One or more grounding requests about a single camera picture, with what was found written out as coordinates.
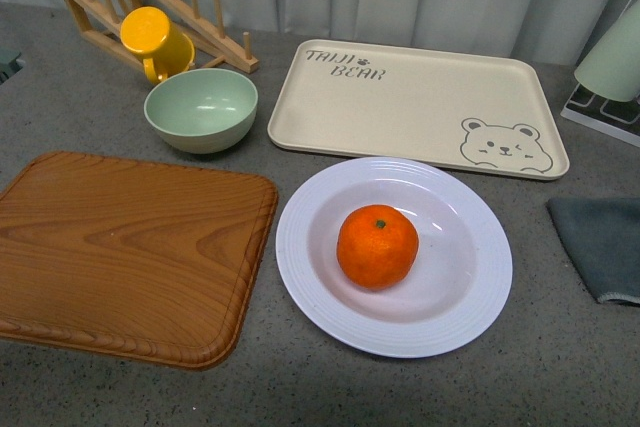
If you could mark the orange fruit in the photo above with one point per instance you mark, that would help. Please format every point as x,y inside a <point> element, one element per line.
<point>376,246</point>

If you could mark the white ridged plate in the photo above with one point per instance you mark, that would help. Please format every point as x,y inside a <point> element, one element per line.
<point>459,282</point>

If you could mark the light green bowl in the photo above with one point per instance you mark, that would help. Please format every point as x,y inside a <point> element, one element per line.
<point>204,111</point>

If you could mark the beige bear serving tray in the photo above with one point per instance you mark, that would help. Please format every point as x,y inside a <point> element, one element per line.
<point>452,110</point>

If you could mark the brown wooden tray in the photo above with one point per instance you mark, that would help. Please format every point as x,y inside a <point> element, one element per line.
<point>135,259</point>

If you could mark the yellow mug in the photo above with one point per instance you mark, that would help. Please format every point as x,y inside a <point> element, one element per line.
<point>152,37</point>

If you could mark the grey folded cloth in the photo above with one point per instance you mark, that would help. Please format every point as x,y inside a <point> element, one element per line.
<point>601,238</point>

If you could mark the wooden dish rack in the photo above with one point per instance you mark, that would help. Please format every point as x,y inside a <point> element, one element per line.
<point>99,22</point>

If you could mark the light green cup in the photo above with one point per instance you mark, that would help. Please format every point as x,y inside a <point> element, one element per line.
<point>611,68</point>

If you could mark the white wire cup rack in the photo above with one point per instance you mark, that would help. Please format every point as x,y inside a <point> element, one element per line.
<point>616,119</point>

